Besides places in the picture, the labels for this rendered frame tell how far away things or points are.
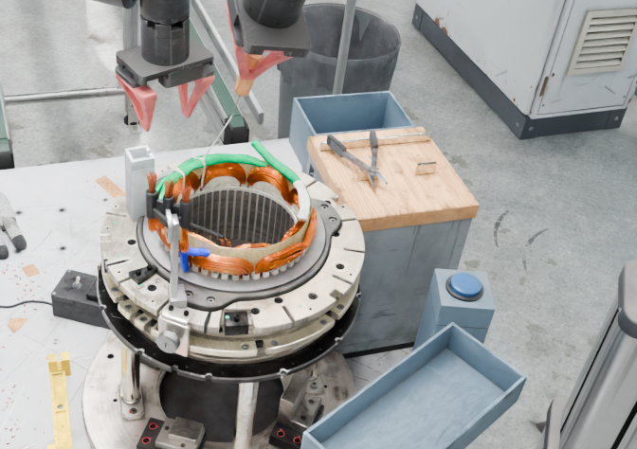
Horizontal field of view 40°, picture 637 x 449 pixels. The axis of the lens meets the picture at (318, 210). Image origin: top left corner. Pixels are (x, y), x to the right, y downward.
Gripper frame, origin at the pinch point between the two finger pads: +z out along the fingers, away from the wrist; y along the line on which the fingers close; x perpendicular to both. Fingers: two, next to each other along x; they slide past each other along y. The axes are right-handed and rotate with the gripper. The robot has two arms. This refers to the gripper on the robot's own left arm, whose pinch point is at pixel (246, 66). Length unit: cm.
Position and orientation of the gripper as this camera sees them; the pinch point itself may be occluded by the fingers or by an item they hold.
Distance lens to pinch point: 92.3
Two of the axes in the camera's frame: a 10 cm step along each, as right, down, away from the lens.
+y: 1.9, 8.6, -4.7
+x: 9.3, 0.0, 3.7
